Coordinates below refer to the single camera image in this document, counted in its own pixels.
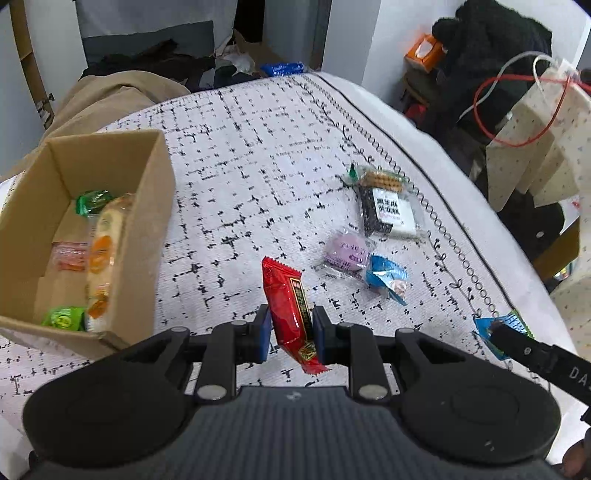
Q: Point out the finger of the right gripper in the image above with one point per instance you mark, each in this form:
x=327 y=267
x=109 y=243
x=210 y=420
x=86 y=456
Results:
x=559 y=367

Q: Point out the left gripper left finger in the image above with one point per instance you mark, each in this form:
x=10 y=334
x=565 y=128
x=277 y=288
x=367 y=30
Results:
x=230 y=345

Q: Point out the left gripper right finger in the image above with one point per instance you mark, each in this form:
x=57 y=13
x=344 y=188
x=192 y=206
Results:
x=355 y=347

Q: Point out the red snack bar packet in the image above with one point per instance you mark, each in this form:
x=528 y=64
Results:
x=292 y=322

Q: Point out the blue green snack packet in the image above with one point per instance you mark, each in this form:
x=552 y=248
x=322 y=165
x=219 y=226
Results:
x=493 y=329

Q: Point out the light blue snack packet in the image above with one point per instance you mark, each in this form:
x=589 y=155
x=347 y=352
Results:
x=387 y=277

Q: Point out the purple round snack packet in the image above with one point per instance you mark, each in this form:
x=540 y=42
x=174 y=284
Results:
x=348 y=252

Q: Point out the black white cookie pack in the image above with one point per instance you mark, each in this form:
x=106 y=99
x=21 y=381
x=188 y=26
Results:
x=388 y=206

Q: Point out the patterned white bed blanket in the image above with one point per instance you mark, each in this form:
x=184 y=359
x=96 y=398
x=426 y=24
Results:
x=260 y=172

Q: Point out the light green candy packet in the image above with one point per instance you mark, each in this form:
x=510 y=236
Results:
x=65 y=318

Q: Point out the orange yellow bread packet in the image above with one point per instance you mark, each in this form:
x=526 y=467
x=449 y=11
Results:
x=101 y=261

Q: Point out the pink orange candy packet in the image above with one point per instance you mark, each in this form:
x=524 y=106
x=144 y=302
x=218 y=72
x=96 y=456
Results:
x=69 y=256

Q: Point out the brown cardboard box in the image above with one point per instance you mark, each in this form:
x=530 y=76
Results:
x=40 y=210

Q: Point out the cream dotted fabric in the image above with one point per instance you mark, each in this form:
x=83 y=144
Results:
x=544 y=150

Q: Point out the pile of dark clothes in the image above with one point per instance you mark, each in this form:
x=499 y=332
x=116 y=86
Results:
x=196 y=74

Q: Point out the tan brown coat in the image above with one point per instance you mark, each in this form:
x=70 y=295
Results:
x=97 y=101

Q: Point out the blue foil bag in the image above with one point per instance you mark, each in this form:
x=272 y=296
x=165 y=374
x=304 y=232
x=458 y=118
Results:
x=282 y=69

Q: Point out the brown flat cardboard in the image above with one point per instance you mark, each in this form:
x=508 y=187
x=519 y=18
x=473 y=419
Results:
x=260 y=53

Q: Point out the orange tissue box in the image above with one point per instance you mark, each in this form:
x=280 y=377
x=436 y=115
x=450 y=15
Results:
x=426 y=54

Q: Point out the black fuzzy garment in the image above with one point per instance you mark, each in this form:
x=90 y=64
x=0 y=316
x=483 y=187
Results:
x=481 y=38

